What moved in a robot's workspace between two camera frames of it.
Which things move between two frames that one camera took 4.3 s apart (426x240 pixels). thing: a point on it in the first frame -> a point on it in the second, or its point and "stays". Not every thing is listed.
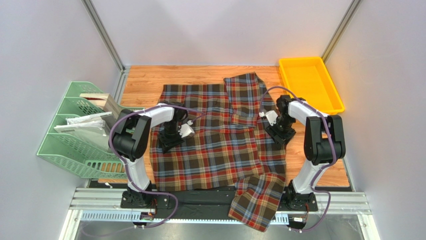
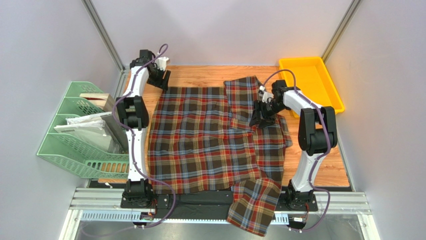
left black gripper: [168, 143] -> [161, 82]
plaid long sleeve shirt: [230, 146] stays
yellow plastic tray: [309, 79] stays
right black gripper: [281, 133] -> [260, 112]
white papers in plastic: [91, 126] stays
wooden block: [105, 101] stays
